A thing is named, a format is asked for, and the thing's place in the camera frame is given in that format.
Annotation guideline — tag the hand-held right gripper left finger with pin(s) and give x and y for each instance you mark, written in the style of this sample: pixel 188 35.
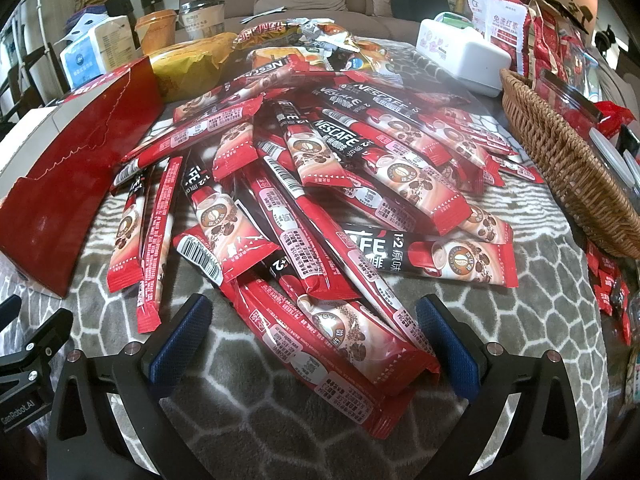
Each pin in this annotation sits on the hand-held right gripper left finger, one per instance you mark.
pixel 182 345

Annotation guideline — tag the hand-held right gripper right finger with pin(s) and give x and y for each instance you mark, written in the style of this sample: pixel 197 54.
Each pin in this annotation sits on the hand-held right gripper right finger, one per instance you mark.
pixel 440 330

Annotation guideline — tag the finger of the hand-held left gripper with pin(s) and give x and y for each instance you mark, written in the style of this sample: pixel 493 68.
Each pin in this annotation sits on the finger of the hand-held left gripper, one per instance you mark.
pixel 9 312
pixel 35 342

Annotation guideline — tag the red cardboard box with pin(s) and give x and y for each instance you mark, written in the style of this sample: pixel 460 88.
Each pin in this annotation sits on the red cardboard box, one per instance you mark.
pixel 75 160

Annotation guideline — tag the pile of red coffee sachets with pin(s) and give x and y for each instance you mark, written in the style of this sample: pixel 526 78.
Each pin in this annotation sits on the pile of red coffee sachets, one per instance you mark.
pixel 325 170

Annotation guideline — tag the clear plastic container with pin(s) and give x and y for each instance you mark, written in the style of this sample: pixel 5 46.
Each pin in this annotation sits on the clear plastic container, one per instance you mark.
pixel 570 97

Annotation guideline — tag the grey patterned blanket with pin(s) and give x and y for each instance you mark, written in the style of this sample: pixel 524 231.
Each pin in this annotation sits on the grey patterned blanket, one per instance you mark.
pixel 500 310

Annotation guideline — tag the group of small red candies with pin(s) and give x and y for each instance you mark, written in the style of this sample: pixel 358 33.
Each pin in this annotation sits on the group of small red candies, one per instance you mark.
pixel 607 280

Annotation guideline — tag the brown wicker basket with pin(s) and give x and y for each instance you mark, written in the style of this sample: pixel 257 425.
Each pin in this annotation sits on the brown wicker basket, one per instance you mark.
pixel 560 160

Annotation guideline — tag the white plastic tissue box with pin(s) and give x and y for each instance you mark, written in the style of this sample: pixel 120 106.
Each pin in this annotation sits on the white plastic tissue box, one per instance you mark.
pixel 475 60

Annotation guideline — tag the blue and white tissue pack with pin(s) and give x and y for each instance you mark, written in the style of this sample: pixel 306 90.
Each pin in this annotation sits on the blue and white tissue pack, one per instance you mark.
pixel 95 47

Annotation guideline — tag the white metal rack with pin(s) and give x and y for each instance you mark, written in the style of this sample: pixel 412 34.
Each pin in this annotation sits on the white metal rack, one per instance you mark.
pixel 42 35

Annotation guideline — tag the yellow snack bag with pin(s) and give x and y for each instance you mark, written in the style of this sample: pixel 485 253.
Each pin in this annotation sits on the yellow snack bag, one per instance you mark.
pixel 190 65

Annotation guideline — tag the red snack bags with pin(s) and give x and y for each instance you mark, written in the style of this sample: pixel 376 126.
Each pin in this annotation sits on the red snack bags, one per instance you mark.
pixel 550 40

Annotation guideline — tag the white and red packet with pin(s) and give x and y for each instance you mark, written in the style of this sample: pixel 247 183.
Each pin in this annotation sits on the white and red packet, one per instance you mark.
pixel 500 25

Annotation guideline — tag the orange paper cup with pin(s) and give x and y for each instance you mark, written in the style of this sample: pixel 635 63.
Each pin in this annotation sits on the orange paper cup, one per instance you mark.
pixel 156 30

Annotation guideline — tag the heap of assorted snack wrappers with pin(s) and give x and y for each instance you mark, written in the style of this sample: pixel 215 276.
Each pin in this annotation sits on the heap of assorted snack wrappers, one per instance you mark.
pixel 310 40

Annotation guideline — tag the black cushion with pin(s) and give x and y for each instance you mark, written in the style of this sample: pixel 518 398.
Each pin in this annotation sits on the black cushion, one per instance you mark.
pixel 417 5

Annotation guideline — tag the grey cup with black lid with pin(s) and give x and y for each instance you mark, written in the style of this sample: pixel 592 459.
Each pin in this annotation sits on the grey cup with black lid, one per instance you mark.
pixel 200 17

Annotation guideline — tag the brown sofa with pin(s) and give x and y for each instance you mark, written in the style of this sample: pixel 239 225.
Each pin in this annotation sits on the brown sofa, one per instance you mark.
pixel 330 17

